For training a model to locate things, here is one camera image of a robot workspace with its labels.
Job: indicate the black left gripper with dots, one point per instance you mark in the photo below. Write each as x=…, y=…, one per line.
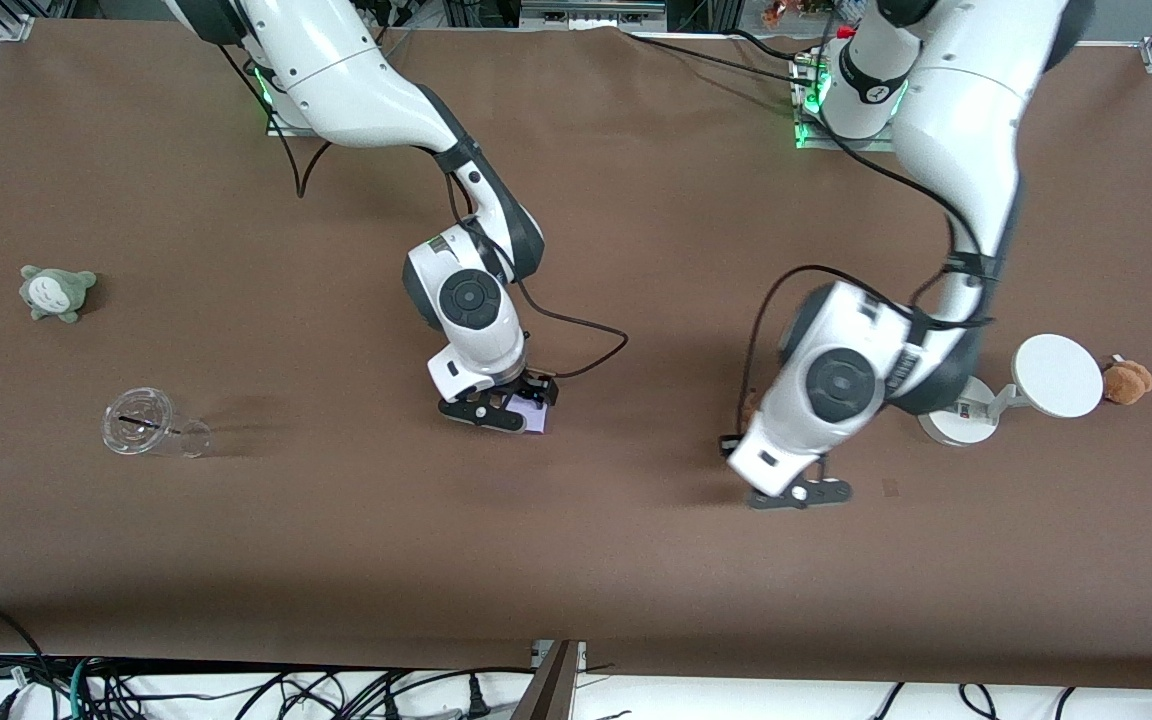
x=727, y=451

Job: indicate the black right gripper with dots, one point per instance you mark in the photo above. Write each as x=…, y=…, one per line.
x=532, y=384

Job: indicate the small lavender box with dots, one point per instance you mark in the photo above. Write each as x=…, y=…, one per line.
x=533, y=420

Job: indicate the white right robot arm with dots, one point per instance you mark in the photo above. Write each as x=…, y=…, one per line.
x=356, y=90

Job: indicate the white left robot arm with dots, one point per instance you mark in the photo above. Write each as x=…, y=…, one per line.
x=956, y=130

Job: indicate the brown table cover sheet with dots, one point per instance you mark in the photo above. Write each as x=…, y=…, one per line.
x=436, y=540

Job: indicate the dark table support beam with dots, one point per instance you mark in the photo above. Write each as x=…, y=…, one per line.
x=548, y=690

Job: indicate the black power plug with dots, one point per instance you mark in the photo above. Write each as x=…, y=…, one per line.
x=477, y=700

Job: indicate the white round-headed stand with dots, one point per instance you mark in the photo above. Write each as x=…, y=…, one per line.
x=1058, y=375

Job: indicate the grey equipment box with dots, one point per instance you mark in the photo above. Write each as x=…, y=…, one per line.
x=591, y=12

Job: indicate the clear plastic cup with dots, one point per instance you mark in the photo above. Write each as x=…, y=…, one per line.
x=151, y=428

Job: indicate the brown plush toy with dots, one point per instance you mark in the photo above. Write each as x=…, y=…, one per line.
x=1128, y=382

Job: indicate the grey owl plush toy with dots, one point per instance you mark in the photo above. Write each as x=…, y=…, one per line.
x=56, y=292

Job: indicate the white metal bracket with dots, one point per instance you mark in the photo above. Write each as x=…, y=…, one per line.
x=541, y=650

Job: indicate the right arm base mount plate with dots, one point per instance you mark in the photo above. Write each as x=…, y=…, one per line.
x=281, y=126

